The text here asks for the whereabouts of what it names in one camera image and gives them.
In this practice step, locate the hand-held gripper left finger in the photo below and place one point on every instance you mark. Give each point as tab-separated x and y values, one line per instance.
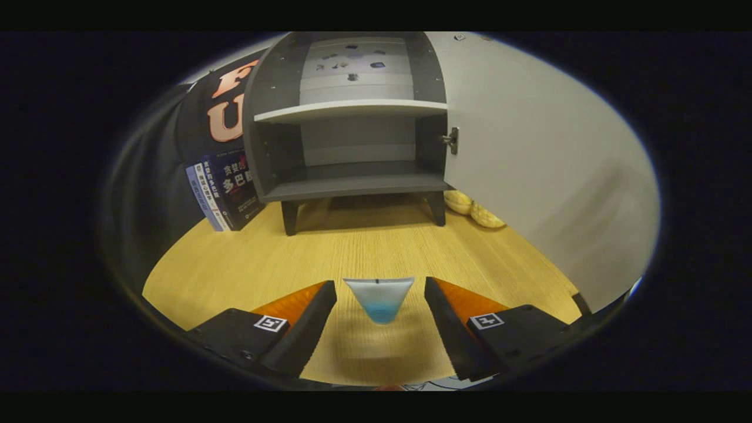
305	329

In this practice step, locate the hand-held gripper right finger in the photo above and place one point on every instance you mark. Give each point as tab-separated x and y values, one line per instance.
449	326

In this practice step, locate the blue and white tube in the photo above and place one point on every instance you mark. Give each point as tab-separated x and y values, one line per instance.
380	296

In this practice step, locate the beige cabinet door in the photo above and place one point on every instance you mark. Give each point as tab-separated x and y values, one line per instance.
529	176

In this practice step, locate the dark grey cabinet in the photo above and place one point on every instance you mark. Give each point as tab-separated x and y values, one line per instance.
352	176

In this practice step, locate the black book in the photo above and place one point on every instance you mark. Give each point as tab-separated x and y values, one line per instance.
238	182

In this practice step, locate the light blue book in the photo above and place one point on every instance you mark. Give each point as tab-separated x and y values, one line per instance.
202	202

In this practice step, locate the dark blue book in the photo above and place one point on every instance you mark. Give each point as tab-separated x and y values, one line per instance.
214	194

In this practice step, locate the metal door hinge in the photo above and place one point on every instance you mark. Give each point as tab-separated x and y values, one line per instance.
451	141

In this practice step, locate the black backdrop cloth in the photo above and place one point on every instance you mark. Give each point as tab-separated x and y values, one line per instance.
158	176

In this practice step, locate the white cabinet shelf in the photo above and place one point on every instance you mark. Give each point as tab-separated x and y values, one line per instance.
352	109

